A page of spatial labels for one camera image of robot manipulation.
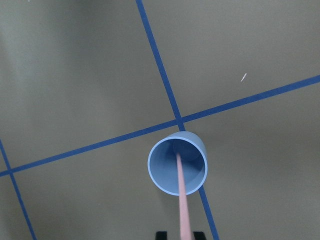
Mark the blue plastic cup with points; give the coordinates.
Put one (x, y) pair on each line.
(162, 162)

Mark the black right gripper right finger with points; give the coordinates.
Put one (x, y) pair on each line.
(199, 235)

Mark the pink chopstick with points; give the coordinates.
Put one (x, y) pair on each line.
(184, 218)

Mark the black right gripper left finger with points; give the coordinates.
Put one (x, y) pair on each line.
(161, 235)

